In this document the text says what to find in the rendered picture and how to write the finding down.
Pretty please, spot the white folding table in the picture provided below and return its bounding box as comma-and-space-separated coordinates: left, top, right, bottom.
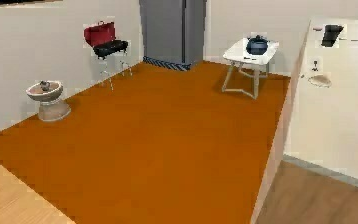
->
221, 37, 280, 101

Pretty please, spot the black slanted box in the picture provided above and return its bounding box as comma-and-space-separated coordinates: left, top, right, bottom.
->
320, 23, 345, 48

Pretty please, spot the red and black grill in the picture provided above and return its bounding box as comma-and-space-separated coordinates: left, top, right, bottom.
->
82, 20, 134, 92

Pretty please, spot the beige pedestal bowl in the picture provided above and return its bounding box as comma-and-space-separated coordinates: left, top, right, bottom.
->
25, 79, 72, 123

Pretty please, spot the dark blue pot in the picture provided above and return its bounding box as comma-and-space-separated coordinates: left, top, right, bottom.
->
245, 34, 270, 56

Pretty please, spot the grey fridge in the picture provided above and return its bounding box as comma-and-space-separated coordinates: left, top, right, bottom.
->
138, 0, 208, 72

